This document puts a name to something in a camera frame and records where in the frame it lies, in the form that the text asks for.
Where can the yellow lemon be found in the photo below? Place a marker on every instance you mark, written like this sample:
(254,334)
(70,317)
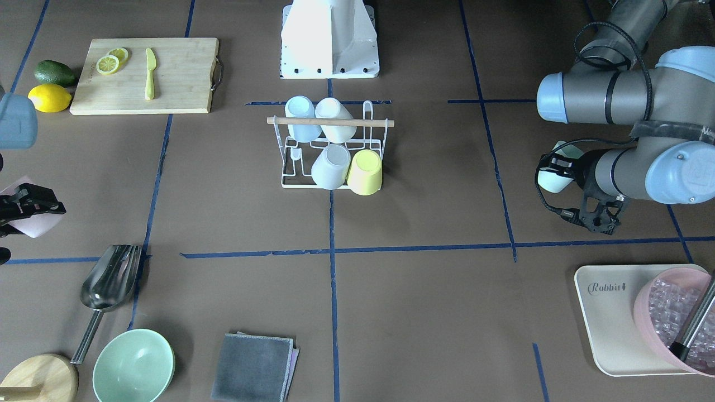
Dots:
(49,98)

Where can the white cup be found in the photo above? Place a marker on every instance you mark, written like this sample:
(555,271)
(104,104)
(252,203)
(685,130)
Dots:
(331,109)

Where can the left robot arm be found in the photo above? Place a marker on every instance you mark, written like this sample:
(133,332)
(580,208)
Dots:
(670,108)

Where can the yellow cup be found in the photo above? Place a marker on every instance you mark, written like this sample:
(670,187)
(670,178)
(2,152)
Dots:
(365,175)

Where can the lemon slice back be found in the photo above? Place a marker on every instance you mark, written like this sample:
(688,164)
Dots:
(121,53)

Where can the mint green cup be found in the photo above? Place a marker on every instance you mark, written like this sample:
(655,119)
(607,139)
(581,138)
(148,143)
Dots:
(558,170)

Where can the wooden mug tree stand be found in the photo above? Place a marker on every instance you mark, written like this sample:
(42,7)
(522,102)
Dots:
(45,377)

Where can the pink cup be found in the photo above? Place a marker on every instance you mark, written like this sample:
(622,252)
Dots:
(33,226)

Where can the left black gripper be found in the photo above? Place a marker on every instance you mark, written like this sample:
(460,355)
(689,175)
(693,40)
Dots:
(584,169)

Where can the bamboo cutting board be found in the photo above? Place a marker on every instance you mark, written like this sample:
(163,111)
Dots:
(162,76)

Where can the grey cup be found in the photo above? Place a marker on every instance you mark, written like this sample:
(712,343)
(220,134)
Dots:
(329,171)

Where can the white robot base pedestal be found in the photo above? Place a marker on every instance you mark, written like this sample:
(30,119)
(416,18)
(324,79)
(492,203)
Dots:
(329,40)

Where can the mint green bowl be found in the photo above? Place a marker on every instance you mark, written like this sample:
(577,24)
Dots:
(137,365)

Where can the white wire cup rack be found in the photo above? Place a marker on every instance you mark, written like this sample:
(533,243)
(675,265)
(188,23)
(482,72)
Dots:
(324,147)

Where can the beige rabbit tray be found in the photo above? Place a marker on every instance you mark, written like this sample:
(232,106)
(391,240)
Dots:
(607,297)

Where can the lemon slice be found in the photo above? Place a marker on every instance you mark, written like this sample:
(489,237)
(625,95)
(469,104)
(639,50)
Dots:
(121,53)
(108,64)

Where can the metal scoop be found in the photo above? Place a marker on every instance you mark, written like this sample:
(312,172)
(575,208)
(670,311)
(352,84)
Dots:
(107,286)

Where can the metal tongs black tip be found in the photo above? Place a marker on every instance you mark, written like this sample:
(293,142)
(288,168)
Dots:
(680,347)

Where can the green avocado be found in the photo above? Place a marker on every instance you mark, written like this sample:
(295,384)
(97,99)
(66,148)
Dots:
(54,72)

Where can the light blue cup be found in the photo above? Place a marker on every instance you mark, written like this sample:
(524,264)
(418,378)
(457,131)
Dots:
(302,107)

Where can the lemon slice front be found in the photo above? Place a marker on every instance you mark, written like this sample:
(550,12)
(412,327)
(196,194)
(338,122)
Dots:
(108,64)

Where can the pink bowl with ice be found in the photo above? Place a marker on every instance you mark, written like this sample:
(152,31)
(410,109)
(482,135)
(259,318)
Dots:
(661,310)

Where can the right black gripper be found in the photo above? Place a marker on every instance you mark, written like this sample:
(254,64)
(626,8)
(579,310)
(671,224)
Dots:
(34,205)

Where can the grey folded cloth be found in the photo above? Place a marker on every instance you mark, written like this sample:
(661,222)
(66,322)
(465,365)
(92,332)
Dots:
(254,368)

